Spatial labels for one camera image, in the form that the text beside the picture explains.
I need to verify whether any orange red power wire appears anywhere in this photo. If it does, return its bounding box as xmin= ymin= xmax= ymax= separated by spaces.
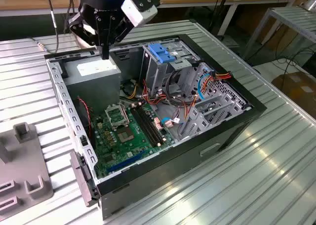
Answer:
xmin=201 ymin=71 xmax=234 ymax=94

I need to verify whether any black robot cable with plug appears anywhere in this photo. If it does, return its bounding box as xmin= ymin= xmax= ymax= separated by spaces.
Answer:
xmin=29 ymin=0 xmax=60 ymax=55

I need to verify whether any metal socket cover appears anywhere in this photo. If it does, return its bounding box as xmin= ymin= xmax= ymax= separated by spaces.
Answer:
xmin=105 ymin=104 xmax=130 ymax=131

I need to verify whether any blue data wire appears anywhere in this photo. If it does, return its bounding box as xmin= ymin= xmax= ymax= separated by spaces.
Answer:
xmin=197 ymin=66 xmax=214 ymax=101

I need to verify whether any yellow orange wire bundle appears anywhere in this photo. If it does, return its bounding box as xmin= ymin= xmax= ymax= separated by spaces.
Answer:
xmin=127 ymin=83 xmax=139 ymax=100

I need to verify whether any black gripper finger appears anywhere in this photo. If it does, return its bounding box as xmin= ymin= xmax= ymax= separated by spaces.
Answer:
xmin=68 ymin=12 xmax=106 ymax=60
xmin=105 ymin=15 xmax=132 ymax=60

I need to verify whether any black case fan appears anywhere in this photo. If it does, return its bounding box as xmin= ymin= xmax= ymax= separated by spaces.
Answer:
xmin=78 ymin=98 xmax=97 ymax=149

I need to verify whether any black cable loop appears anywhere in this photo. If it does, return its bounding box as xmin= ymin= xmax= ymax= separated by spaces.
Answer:
xmin=164 ymin=69 xmax=188 ymax=107

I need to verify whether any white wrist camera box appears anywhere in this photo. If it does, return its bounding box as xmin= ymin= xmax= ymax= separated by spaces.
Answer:
xmin=120 ymin=0 xmax=158 ymax=28

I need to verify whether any grey metal disk bay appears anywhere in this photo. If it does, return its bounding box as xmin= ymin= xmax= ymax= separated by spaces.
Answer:
xmin=178 ymin=62 xmax=252 ymax=141

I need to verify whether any grey optical drive cage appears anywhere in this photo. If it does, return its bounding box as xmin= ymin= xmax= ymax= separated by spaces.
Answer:
xmin=139 ymin=41 xmax=201 ymax=97

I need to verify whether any grey case bezel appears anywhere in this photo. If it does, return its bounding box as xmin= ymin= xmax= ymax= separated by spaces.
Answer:
xmin=70 ymin=150 xmax=101 ymax=208

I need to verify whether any blue expansion slot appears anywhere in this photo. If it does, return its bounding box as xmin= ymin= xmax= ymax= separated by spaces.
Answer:
xmin=106 ymin=151 xmax=146 ymax=174

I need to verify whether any grey power supply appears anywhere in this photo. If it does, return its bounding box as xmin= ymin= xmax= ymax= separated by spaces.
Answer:
xmin=63 ymin=54 xmax=122 ymax=112

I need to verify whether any red orange wire bundle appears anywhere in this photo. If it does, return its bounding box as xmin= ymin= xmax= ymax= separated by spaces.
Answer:
xmin=142 ymin=78 xmax=198 ymax=123

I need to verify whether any metal slat side table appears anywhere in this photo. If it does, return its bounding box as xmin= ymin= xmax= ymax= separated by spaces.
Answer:
xmin=243 ymin=6 xmax=316 ymax=60

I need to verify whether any blue drive cage latch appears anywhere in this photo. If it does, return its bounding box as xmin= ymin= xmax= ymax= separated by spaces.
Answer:
xmin=149 ymin=43 xmax=176 ymax=64

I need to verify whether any brown cardboard box with label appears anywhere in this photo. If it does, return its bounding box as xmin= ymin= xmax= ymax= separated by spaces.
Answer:
xmin=271 ymin=71 xmax=316 ymax=110

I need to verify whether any grey parts rack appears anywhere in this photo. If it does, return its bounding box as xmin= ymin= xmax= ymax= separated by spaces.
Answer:
xmin=0 ymin=122 xmax=55 ymax=215

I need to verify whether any black RAM slot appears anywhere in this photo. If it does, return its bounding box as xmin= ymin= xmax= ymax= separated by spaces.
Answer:
xmin=139 ymin=106 xmax=165 ymax=141
xmin=136 ymin=107 xmax=163 ymax=144
xmin=133 ymin=107 xmax=161 ymax=146
xmin=130 ymin=108 xmax=160 ymax=147

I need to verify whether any silver cylinder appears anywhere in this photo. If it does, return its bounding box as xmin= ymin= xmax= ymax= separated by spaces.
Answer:
xmin=300 ymin=0 xmax=316 ymax=11

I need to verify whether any green motherboard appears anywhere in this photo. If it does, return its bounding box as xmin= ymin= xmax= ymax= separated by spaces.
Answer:
xmin=91 ymin=103 xmax=177 ymax=180

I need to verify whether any plain brown cardboard box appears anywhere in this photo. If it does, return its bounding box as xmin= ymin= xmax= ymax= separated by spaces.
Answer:
xmin=265 ymin=19 xmax=301 ymax=52

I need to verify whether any black PC case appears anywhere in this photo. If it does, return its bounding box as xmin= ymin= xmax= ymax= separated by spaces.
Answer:
xmin=43 ymin=34 xmax=268 ymax=221

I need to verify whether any white plug with blue wire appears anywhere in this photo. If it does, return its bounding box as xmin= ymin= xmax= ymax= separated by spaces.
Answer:
xmin=160 ymin=117 xmax=185 ymax=131

